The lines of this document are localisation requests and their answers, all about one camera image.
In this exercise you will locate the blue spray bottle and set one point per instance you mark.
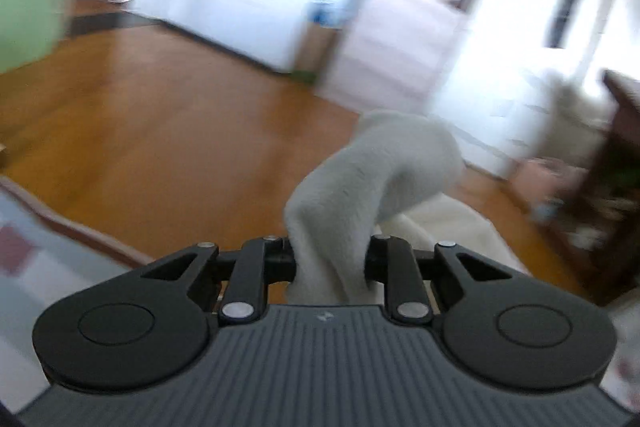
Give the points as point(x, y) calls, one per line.
point(545, 211)

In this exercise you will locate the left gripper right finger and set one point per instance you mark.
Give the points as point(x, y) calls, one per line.
point(391, 262)

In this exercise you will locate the white fleece zip hoodie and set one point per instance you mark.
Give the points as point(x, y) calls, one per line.
point(500, 344)

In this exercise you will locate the cardboard box with green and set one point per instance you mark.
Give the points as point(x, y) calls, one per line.
point(323, 27)

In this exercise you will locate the pink small suitcase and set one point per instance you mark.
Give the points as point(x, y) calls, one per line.
point(537, 180)

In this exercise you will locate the dark wooden desk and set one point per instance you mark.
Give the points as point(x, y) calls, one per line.
point(597, 228)

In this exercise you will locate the white drawer cabinet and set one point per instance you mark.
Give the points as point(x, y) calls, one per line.
point(498, 88)

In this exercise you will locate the checkered grey pink rug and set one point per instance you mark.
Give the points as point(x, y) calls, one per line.
point(44, 258)

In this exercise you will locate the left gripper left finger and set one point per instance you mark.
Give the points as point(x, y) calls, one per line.
point(251, 270)

